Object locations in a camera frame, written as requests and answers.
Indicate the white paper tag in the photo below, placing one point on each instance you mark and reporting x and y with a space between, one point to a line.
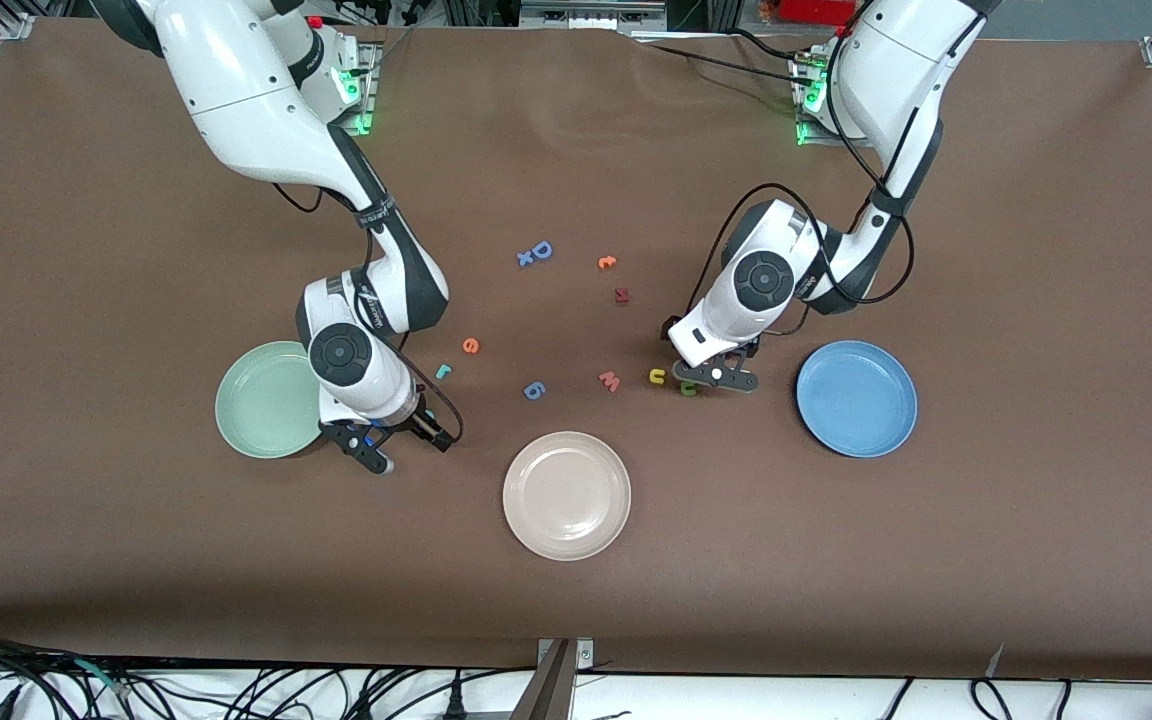
997 660

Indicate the red box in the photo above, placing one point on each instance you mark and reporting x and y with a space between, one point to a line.
816 10

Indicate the blue foam figure six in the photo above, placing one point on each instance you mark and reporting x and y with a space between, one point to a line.
539 393

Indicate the mint green plate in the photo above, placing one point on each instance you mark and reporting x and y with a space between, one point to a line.
256 400

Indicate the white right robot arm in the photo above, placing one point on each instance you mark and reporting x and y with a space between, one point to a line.
236 100

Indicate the brown table cover sheet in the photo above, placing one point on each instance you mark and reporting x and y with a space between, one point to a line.
136 550

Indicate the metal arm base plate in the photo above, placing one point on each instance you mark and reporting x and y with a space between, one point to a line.
370 100
836 142

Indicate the black power plug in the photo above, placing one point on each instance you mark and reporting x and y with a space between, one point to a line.
455 703

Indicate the metal table clamp bracket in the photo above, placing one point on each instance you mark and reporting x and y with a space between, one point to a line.
551 690

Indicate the beige plate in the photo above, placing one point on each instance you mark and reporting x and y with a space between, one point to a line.
567 495

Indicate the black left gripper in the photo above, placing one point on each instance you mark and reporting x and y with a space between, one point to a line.
752 350

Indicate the pink foam letter w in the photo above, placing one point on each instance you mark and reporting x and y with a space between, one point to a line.
610 381

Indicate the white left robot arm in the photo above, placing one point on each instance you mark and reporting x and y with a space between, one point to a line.
896 70

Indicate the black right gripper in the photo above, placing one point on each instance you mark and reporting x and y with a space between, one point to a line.
417 421

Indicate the blue plate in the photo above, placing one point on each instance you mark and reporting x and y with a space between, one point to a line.
856 398

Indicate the blue foam letter D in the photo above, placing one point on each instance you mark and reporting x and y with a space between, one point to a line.
549 251

